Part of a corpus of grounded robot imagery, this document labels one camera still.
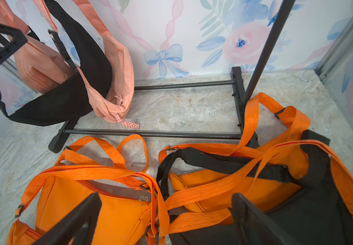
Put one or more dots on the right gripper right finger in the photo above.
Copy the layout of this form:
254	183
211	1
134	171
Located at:
254	227

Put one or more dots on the black metal clothes rack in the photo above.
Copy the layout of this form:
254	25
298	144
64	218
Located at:
240	94

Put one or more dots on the pink bag far left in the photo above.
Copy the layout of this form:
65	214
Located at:
39	66

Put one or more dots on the orange bag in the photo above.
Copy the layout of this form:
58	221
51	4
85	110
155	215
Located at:
241	183
132	204

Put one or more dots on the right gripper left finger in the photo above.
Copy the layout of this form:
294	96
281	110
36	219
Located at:
77	227

